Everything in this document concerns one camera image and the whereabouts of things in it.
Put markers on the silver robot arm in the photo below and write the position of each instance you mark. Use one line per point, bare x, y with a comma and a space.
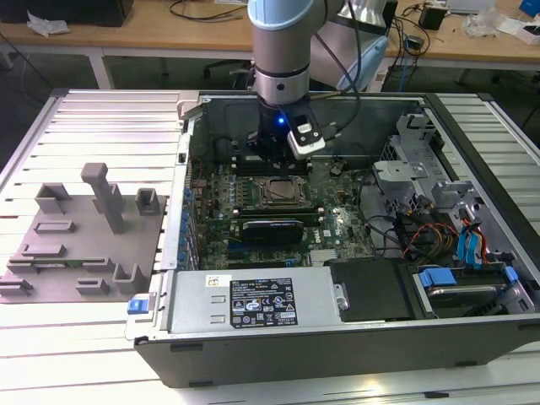
280, 55

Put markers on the black cylindrical component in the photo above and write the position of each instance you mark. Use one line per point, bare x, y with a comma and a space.
223, 148

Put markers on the round coin cell battery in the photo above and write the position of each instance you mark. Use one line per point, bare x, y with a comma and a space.
336, 169

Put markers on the green motherboard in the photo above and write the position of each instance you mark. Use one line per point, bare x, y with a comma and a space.
219, 202

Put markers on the black graphics card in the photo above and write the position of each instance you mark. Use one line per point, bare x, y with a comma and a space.
274, 232

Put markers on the silver chipset heatsink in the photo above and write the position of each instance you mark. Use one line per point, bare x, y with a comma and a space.
324, 256

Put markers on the grey metal drive cage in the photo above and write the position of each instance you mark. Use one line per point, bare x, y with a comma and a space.
398, 171

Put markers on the wooden desk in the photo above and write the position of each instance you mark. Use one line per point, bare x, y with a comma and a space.
139, 38

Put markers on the grey power supply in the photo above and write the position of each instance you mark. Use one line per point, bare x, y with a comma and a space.
194, 304

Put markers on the black plastic shroud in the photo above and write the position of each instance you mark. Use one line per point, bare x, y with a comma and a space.
371, 291

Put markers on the black upright device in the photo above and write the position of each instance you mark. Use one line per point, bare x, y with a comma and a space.
393, 12

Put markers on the small black adapter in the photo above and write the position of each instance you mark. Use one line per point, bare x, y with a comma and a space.
433, 17

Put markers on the blue case latch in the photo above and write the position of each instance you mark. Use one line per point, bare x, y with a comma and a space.
137, 305

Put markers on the grey part rack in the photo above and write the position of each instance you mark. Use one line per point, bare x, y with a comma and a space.
84, 244

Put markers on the blue disk carrier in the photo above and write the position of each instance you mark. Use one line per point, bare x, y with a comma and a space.
436, 278

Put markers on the open black PC case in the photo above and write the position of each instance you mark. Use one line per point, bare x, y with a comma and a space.
295, 363

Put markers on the clear plastic bag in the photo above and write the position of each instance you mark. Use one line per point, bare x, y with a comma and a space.
481, 21

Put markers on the flat white tray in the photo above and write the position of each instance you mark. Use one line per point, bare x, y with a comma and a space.
470, 4

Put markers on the large black box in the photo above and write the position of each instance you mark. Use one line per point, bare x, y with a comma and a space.
63, 10

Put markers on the green RAM stick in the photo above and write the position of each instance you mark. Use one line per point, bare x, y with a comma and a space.
55, 265

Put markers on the black hard disk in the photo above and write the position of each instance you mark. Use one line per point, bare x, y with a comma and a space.
464, 297

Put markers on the crumpled white paper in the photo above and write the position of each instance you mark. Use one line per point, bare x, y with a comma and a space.
46, 23

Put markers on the white cardboard box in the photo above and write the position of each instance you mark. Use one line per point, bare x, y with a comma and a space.
521, 30

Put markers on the blue box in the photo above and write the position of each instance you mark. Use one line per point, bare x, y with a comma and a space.
530, 7

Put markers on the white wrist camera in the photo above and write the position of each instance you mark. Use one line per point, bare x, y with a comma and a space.
310, 147

